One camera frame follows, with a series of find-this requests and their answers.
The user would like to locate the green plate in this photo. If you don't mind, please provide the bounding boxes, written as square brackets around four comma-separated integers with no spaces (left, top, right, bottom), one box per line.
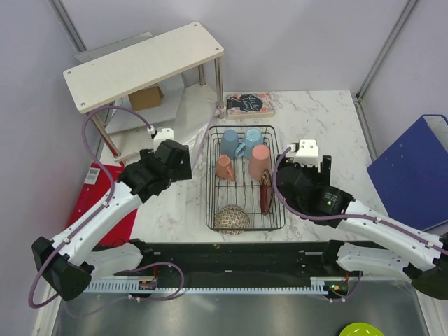
[339,322,384,336]

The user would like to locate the white slotted cable duct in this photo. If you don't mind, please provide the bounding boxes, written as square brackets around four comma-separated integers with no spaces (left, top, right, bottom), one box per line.
[85,276,347,295]

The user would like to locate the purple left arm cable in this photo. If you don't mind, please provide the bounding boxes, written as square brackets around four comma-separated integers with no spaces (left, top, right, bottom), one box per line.
[27,105,155,309]

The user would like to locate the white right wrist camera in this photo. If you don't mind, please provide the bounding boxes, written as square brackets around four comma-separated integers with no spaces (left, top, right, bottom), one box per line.
[286,139,319,168]

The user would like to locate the light blue mug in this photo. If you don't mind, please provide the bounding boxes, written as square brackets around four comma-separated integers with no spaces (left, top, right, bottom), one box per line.
[234,128,264,159]

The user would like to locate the pink tumbler cup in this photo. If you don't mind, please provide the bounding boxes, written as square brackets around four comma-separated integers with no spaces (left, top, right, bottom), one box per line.
[248,144,271,181]

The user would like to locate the cardboard box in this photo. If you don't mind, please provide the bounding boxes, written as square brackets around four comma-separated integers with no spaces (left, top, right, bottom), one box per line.
[129,86,164,111]

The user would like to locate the blue binder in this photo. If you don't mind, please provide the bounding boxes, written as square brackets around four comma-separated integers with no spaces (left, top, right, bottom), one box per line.
[367,114,447,234]

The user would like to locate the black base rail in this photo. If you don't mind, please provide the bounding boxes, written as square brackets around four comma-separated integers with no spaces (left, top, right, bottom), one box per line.
[122,242,347,286]

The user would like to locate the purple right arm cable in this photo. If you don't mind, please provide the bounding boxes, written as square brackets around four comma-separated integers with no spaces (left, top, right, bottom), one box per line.
[272,146,448,256]

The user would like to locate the white wooden shelf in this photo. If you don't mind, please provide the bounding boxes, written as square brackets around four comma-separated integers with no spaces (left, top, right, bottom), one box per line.
[64,22,226,167]

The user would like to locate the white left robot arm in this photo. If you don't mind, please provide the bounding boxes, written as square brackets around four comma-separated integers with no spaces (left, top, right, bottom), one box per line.
[31,139,192,301]

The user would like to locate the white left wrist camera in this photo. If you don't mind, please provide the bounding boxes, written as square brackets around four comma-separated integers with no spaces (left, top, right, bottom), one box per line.
[147,126,174,141]

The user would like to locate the purple shelf cable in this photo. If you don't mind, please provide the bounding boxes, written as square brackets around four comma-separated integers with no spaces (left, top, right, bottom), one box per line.
[190,101,227,169]

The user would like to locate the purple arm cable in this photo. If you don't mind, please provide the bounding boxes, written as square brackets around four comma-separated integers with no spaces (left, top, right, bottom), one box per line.
[27,105,155,309]
[272,146,448,256]

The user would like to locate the red folder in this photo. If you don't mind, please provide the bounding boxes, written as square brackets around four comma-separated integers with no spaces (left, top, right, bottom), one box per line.
[66,162,139,246]

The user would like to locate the floral cover book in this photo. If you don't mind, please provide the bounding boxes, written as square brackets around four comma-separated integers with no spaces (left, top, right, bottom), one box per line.
[226,92,275,119]

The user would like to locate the black wire dish rack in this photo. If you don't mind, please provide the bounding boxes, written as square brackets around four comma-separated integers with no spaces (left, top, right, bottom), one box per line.
[206,125,286,232]

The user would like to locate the patterned ceramic bowl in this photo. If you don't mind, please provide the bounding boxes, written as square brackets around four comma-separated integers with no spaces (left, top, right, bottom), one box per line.
[213,205,250,235]

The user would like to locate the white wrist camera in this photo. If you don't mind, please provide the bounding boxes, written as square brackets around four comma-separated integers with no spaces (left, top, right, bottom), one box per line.
[147,126,174,141]
[286,139,319,168]

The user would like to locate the blue tumbler cup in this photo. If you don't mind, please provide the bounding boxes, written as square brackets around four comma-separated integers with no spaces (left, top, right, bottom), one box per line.
[220,129,239,159]

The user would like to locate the red floral plate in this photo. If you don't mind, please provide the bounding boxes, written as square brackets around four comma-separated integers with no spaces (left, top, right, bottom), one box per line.
[260,169,273,216]

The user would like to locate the pink mug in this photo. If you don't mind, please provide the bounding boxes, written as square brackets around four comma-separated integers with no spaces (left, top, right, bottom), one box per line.
[215,155,235,181]

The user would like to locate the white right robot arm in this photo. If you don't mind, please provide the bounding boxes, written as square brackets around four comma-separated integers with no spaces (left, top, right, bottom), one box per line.
[273,153,447,300]

